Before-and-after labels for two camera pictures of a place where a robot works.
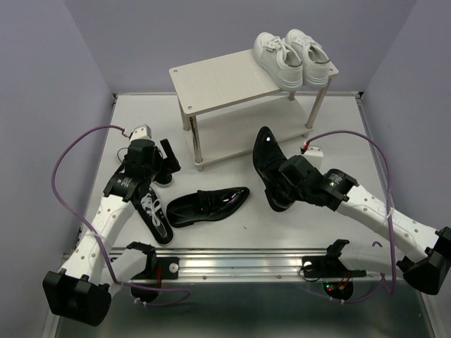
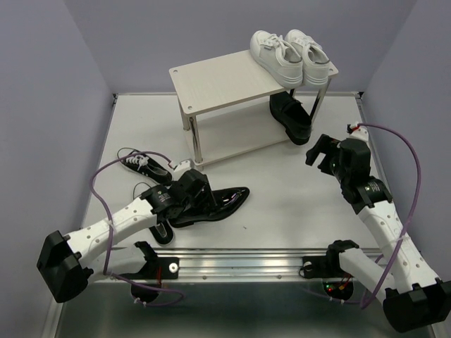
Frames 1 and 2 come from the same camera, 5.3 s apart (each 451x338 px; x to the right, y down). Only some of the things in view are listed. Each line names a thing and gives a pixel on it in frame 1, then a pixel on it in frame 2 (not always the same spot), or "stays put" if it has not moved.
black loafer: (184, 209) stays put
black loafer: (268, 155) to (292, 116)
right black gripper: (297, 194) to (325, 144)
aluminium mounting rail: (229, 265) stays put
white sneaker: (314, 59) stays put
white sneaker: (278, 60) stays put
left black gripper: (167, 148) to (206, 197)
